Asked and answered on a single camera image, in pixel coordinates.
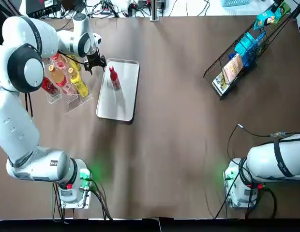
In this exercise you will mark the white rectangular tray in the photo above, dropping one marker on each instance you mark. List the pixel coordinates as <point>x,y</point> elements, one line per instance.
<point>121,106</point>

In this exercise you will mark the orange tea bottle pink label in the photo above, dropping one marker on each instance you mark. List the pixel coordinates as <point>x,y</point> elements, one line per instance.
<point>60,78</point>
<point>63,65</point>

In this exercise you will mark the long blue cookie packet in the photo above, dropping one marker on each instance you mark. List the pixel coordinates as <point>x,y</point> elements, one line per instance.
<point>259,39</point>

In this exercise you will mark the white snack packet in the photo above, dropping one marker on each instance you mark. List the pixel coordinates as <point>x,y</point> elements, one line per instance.
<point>221,83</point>

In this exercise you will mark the aluminium camera post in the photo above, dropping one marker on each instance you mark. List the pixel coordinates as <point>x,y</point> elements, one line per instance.
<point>156,10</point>

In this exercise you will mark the black device red logo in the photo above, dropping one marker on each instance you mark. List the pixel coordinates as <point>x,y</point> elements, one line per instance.
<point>41,7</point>

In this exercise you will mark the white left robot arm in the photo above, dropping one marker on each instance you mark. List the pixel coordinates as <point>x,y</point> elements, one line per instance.
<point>17,120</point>

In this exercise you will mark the pink snack box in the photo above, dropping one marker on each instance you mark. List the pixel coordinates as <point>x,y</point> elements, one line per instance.
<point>233,68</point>

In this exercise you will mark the teal chips bag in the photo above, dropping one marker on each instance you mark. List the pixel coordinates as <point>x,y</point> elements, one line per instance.
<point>263,21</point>
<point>244,44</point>

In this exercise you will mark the usb hub red plugs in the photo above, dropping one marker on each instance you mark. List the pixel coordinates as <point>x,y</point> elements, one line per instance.
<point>105,8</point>

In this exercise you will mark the yellow drink bottle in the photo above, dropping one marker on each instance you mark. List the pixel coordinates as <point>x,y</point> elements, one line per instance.
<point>73,62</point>
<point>78,83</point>

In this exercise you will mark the light blue plastic basket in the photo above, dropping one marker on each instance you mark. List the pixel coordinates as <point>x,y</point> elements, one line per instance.
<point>237,3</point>

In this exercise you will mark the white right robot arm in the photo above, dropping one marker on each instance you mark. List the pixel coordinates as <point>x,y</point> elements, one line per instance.
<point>266,159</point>

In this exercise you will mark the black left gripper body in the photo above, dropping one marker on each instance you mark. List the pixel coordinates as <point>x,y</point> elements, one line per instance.
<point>94,59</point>

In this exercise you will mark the blue cracker bag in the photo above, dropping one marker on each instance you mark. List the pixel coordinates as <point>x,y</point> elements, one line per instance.
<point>249,59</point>

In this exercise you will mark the green chips bag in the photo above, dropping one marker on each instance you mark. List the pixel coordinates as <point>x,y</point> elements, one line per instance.
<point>281,11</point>

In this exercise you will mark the clear acrylic shelf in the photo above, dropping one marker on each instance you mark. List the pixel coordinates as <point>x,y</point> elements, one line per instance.
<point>77,104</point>

